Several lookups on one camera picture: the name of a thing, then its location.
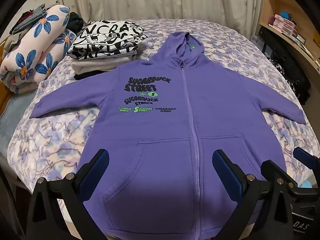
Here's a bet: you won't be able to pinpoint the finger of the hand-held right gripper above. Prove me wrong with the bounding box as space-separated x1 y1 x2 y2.
261 159 300 195
292 147 320 167

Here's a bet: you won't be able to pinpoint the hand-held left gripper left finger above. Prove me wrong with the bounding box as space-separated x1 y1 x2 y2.
26 149 110 240

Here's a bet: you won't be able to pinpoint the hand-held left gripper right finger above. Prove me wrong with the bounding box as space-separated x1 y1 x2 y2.
212 149 293 240

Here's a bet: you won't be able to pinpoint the purple zip hoodie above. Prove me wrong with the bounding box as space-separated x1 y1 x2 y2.
29 31 307 240

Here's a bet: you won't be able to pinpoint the black and white printed garment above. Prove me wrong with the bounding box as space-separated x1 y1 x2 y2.
67 19 148 61

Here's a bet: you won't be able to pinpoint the black clothes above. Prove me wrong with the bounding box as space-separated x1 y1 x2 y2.
68 12 84 31

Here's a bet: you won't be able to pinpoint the bed with purple floral sheet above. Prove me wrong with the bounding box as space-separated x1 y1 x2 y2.
6 19 320 240

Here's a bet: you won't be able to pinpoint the black bag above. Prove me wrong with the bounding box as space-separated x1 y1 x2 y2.
257 26 312 106

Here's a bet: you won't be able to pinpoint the black folded garment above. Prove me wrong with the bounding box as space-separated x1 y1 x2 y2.
74 71 111 81

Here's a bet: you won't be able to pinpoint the beige folded garment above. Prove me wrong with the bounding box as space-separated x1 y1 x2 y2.
71 54 138 74

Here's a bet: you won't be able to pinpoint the blue flower rolled blanket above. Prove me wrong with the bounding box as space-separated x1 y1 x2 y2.
0 5 77 94

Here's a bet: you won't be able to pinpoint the stack of pink boxes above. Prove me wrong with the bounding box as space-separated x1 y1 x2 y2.
269 14 300 37

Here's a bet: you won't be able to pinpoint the wooden bookshelf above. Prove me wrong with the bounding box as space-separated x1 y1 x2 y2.
259 0 320 80

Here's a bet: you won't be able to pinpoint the grey cloth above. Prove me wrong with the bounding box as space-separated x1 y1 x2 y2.
9 4 48 35

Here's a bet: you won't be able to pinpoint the cream curtain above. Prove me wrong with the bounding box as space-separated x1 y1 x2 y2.
50 0 266 25

